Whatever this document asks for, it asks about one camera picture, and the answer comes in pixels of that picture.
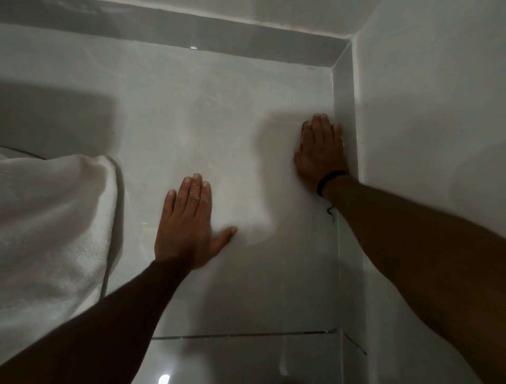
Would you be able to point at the person's left hand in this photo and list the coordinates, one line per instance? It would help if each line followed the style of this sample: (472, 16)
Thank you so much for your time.
(185, 237)

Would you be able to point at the person's right hand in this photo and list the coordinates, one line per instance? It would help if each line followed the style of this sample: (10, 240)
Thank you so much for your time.
(320, 158)

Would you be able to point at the person's left middle finger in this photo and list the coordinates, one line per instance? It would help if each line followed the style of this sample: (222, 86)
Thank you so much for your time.
(195, 194)

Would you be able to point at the person's left thumb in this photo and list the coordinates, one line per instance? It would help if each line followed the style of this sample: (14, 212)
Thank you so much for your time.
(224, 239)

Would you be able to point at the person's right little finger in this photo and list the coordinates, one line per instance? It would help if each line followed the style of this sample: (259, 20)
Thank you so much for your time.
(337, 135)

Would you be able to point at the person's right thumb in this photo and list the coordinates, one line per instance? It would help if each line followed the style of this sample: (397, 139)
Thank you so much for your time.
(298, 160)

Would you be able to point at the person's right middle finger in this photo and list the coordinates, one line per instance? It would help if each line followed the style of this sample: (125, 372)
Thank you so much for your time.
(316, 128)

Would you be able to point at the person's left little finger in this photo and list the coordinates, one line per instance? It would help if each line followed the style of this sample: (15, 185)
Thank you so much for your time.
(169, 206)

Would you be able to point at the person's left forearm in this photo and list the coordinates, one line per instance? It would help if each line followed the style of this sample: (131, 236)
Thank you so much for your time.
(106, 324)

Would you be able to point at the person's right forearm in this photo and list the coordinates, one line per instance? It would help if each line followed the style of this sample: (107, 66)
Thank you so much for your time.
(427, 261)

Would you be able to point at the white towel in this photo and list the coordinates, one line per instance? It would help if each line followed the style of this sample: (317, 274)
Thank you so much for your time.
(51, 237)

